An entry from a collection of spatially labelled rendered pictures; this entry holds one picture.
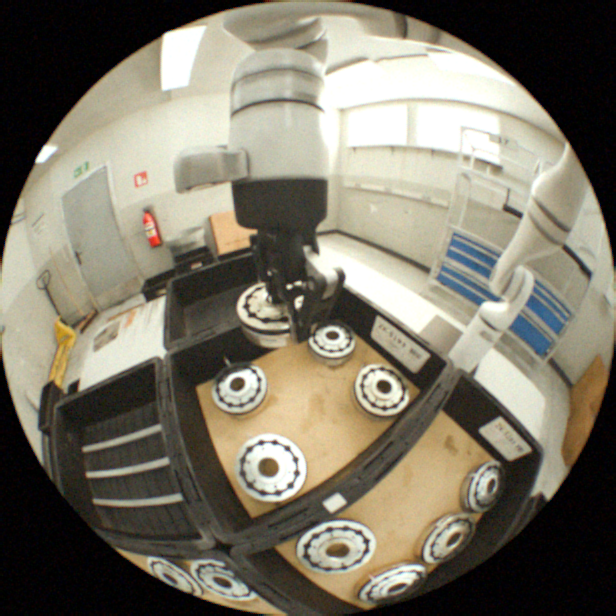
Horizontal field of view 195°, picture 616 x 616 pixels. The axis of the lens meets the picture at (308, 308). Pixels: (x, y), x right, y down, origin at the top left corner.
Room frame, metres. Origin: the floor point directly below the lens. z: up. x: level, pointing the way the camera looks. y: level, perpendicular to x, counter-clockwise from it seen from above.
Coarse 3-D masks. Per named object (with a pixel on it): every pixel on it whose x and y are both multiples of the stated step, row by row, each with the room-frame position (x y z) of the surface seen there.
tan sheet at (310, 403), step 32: (288, 352) 0.23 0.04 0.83; (288, 384) 0.15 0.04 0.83; (320, 384) 0.15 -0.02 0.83; (352, 384) 0.15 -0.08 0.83; (224, 416) 0.08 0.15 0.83; (256, 416) 0.09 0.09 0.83; (288, 416) 0.09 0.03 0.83; (320, 416) 0.09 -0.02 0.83; (352, 416) 0.09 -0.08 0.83; (224, 448) 0.02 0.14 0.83; (320, 448) 0.04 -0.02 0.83; (352, 448) 0.03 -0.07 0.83; (320, 480) -0.02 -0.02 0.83; (256, 512) -0.08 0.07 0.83
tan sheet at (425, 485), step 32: (416, 448) 0.01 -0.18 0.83; (448, 448) -0.01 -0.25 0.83; (480, 448) -0.04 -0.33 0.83; (384, 480) -0.03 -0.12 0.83; (416, 480) -0.04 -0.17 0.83; (448, 480) -0.07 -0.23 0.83; (352, 512) -0.07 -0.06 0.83; (384, 512) -0.08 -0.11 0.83; (416, 512) -0.10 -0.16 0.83; (448, 512) -0.13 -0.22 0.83; (288, 544) -0.13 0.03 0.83; (384, 544) -0.15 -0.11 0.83; (320, 576) -0.20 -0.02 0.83; (352, 576) -0.21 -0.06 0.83
